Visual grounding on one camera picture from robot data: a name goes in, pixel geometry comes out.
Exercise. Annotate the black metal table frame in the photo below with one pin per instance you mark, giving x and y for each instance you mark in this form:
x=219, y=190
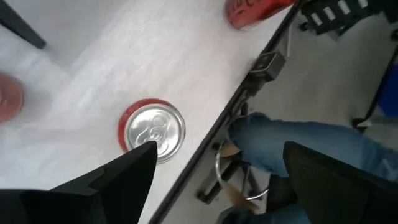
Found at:
x=180, y=183

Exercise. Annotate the red Coca-Cola can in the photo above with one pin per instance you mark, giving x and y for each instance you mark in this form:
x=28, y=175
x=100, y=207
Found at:
x=258, y=14

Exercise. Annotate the person's leg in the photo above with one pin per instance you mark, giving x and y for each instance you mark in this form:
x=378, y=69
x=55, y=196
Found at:
x=295, y=140

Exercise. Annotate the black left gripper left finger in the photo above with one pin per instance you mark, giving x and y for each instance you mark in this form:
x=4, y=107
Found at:
x=93, y=199

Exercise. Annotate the black table-level camera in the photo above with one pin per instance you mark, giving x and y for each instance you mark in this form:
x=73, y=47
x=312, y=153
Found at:
x=267, y=65

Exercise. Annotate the blue container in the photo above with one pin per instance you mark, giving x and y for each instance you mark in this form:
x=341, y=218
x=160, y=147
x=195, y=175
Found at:
x=390, y=90

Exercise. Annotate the black power strip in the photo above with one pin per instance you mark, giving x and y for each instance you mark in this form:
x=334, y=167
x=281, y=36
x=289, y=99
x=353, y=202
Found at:
x=329, y=18

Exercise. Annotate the red can with blue band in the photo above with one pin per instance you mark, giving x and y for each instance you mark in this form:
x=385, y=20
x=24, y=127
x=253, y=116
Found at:
x=146, y=124
x=9, y=99

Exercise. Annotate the black stand leg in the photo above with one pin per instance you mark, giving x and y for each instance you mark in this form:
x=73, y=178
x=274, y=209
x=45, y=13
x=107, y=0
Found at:
x=357, y=122

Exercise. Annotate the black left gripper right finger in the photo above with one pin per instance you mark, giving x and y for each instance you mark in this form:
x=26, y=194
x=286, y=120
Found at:
x=348, y=196

